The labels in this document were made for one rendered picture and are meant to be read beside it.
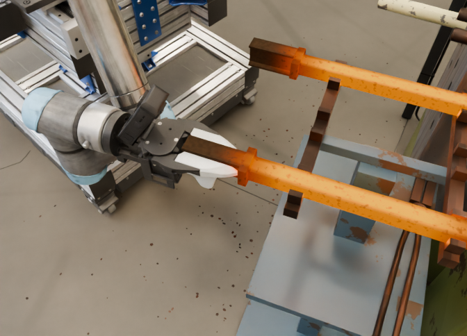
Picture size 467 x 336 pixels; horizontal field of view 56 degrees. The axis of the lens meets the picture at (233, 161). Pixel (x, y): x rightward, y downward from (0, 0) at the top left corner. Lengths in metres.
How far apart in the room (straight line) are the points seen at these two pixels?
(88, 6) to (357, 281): 0.66
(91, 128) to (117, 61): 0.15
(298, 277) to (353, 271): 0.10
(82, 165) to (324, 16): 1.95
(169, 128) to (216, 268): 0.95
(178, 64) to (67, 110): 1.20
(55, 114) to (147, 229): 0.98
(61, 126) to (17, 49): 1.44
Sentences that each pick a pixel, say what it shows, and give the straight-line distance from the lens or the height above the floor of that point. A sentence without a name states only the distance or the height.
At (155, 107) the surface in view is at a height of 1.01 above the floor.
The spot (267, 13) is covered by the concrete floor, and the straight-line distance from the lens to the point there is 2.53.
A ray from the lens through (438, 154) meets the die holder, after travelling 1.07.
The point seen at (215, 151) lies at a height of 0.93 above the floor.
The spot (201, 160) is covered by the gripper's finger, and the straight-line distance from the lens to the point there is 0.63.
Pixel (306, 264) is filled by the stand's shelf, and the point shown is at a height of 0.66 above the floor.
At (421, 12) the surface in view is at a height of 0.63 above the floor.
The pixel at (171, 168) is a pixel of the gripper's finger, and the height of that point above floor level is 0.93.
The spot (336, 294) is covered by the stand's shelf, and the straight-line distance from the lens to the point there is 0.85.
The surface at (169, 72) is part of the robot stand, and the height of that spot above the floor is 0.21.
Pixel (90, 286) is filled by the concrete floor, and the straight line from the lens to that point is 1.61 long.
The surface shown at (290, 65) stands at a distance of 0.77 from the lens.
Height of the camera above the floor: 1.43
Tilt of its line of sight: 53 degrees down
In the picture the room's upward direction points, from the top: straight up
